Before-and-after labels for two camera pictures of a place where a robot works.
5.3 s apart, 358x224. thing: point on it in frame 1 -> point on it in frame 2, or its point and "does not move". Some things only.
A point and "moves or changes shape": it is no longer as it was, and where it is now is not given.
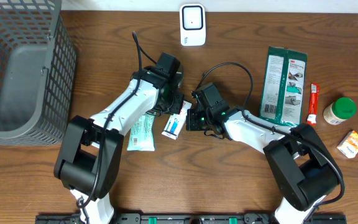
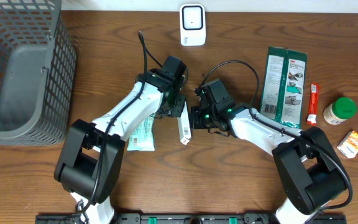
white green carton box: [176, 122] moves or changes shape
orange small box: [351, 144] does not move
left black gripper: [176, 111] does not move
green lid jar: [340, 110] does not move
